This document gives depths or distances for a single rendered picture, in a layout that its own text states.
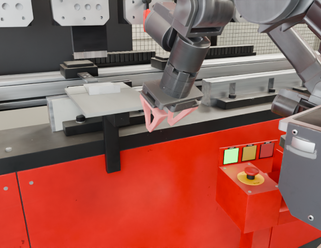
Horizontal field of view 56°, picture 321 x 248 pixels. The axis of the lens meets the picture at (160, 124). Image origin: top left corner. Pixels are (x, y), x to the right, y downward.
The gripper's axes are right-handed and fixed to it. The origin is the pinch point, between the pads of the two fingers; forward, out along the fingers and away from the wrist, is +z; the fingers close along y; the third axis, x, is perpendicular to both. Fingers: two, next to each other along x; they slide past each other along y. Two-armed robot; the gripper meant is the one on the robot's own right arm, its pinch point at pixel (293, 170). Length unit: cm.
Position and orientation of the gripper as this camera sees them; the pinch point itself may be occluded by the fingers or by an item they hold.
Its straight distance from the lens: 90.4
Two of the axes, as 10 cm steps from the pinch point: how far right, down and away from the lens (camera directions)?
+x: -9.2, 1.7, -3.5
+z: -0.5, 8.4, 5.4
